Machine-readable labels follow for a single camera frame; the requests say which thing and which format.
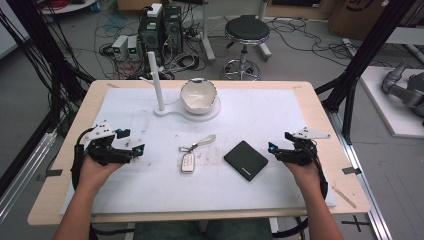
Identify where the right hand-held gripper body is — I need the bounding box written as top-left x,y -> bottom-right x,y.
278,126 -> 331,167

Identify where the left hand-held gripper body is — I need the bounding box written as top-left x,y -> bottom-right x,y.
83,123 -> 133,166

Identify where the person's right hand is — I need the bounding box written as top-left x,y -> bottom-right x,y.
283,161 -> 323,198

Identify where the person's left hand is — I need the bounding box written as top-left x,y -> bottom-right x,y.
77,155 -> 125,195

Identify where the black wallet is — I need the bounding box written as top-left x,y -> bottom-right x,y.
223,139 -> 270,182

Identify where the black tape strip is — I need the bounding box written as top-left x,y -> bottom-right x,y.
341,166 -> 363,176
35,168 -> 64,183

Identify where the thin wooden stick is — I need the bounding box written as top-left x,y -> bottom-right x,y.
331,185 -> 358,210

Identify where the white foam mat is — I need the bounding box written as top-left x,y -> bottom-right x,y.
59,87 -> 337,216

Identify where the white ceramic bowl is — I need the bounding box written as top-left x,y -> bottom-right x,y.
179,77 -> 219,116

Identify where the small white power unit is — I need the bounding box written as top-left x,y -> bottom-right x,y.
127,35 -> 141,62
111,34 -> 130,62

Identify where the black tape cross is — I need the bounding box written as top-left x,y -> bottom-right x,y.
340,215 -> 372,233

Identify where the white floor platform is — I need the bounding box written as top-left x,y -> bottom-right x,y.
359,65 -> 424,140

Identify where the white desk leg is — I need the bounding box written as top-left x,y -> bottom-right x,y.
199,0 -> 217,64
255,0 -> 273,62

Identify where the black computer tower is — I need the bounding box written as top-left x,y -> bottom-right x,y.
137,3 -> 165,67
162,4 -> 184,55

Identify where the black round stool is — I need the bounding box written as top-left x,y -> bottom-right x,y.
221,14 -> 272,81

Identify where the brown cardboard box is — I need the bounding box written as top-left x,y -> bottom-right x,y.
327,0 -> 396,42

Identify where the round white table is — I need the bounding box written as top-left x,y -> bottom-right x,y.
39,0 -> 98,16

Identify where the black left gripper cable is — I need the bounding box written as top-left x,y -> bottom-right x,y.
70,127 -> 96,192

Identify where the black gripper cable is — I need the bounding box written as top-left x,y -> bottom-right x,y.
272,146 -> 330,240
70,127 -> 96,192

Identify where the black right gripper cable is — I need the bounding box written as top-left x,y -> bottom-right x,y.
272,146 -> 330,240

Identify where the white key fob with strap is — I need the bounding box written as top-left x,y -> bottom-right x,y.
177,133 -> 217,174

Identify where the white stand with post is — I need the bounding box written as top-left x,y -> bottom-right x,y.
138,51 -> 222,123

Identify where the aluminium rail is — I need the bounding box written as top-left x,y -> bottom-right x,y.
325,109 -> 394,240
0,129 -> 58,223

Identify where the tangle of floor cables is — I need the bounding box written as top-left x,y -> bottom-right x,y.
93,9 -> 209,81

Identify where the black metal frame post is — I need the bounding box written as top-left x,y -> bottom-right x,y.
314,0 -> 409,145
0,0 -> 96,198

